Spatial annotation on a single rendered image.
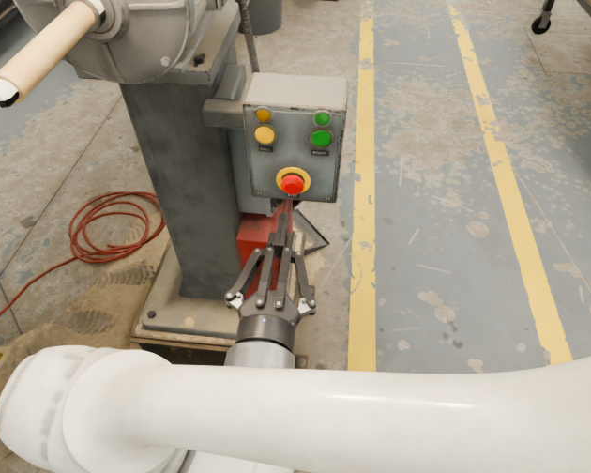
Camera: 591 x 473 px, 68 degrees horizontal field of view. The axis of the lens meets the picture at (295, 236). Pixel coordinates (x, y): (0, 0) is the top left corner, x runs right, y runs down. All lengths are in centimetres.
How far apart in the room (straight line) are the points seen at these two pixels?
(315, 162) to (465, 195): 162
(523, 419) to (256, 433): 14
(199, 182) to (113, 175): 140
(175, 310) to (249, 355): 93
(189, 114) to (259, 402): 75
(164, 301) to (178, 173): 54
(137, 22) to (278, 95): 22
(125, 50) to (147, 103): 26
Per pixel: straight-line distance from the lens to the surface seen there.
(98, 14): 68
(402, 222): 208
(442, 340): 176
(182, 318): 143
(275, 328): 55
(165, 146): 102
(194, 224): 118
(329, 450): 26
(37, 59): 57
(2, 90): 54
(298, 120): 69
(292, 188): 75
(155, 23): 69
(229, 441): 29
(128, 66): 74
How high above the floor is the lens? 149
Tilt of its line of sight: 49 degrees down
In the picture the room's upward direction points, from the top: straight up
